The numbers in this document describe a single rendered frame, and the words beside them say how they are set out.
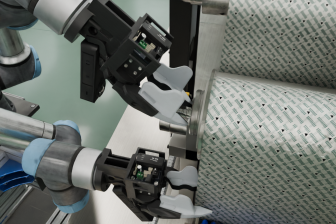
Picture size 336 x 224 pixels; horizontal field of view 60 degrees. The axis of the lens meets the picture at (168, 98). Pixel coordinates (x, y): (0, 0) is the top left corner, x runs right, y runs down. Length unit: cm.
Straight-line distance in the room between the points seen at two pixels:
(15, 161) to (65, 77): 158
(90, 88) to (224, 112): 20
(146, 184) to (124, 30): 25
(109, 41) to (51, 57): 264
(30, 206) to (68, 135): 98
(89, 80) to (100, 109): 188
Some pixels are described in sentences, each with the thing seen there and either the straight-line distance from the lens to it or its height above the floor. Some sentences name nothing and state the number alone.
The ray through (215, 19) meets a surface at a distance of 147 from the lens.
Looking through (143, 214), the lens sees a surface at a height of 104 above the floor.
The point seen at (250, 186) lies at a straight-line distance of 50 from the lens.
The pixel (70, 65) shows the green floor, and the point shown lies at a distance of 286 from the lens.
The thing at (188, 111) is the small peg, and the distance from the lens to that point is 45.
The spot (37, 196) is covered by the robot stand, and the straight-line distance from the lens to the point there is 171.
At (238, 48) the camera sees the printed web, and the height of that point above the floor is 127.
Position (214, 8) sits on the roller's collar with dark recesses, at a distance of 61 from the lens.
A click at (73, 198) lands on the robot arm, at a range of 67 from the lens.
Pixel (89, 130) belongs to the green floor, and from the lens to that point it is 219.
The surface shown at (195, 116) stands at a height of 127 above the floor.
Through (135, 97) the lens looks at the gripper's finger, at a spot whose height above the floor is 132.
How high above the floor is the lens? 158
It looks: 42 degrees down
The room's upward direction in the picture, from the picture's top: straight up
